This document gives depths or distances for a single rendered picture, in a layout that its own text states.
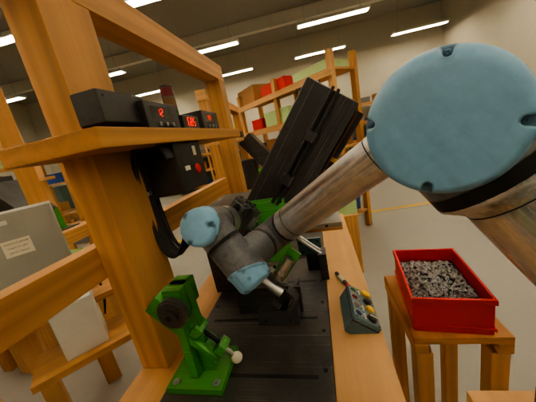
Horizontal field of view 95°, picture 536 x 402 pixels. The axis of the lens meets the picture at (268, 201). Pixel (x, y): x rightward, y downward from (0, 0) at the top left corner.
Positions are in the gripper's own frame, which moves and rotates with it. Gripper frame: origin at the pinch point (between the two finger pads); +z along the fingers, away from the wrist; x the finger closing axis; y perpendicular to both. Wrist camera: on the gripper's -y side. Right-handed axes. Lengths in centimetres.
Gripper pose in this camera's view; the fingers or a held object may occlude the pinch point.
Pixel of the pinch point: (246, 220)
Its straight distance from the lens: 80.4
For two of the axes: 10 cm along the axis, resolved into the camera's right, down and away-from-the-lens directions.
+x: -7.7, -6.2, 1.7
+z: 2.2, -0.1, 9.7
